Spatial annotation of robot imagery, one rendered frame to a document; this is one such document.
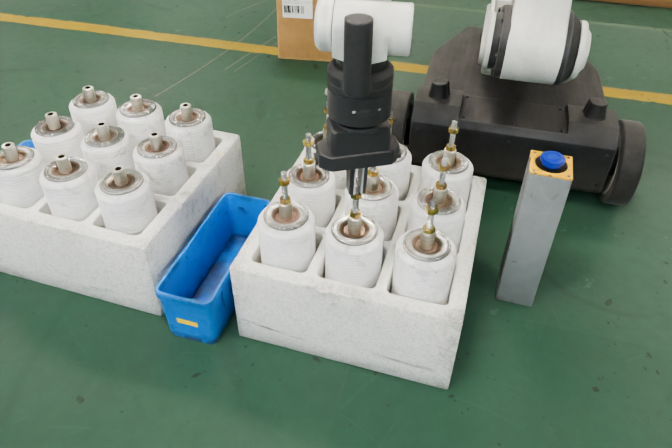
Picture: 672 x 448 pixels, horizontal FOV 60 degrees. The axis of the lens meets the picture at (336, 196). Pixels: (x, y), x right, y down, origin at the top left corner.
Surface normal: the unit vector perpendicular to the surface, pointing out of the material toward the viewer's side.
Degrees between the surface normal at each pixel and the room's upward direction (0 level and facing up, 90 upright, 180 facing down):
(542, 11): 47
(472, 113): 0
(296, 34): 89
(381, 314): 90
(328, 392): 0
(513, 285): 90
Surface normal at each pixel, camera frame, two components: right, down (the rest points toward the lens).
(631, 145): -0.18, -0.28
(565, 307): 0.01, -0.79
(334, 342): -0.29, 0.59
